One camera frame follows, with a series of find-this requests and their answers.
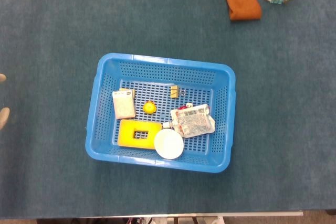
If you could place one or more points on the yellow sponge with rectangular hole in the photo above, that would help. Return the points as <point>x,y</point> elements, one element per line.
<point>128,132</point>

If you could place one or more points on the black object at table corner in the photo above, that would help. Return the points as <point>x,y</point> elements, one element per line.
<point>331,212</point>

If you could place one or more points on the gold binder clip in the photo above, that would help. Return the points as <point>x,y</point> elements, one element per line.
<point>174,91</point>

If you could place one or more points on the small yellow ball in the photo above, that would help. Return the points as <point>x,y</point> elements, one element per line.
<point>149,107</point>

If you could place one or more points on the white paper cup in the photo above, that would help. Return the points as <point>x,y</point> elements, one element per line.
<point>168,144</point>

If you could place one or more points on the crumpled white spout pouch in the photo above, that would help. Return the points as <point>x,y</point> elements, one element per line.
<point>193,124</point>

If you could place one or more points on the pink white card pack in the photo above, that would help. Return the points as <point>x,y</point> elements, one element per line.
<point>123,104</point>

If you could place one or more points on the small red white packet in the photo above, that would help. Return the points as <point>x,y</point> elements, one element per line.
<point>185,107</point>

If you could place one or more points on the blue perforated plastic basket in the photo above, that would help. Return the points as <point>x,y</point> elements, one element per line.
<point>162,75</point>

